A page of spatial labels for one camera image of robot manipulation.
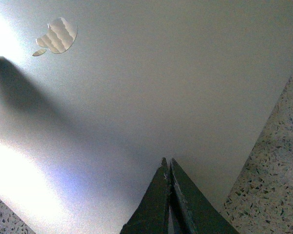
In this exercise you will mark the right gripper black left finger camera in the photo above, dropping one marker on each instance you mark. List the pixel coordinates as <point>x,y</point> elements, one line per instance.
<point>152,214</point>

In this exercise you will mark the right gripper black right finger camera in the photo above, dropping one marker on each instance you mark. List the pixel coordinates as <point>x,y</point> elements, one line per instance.
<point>191,211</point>

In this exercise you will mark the silver laptop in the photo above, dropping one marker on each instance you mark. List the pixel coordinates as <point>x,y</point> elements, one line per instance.
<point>94,93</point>

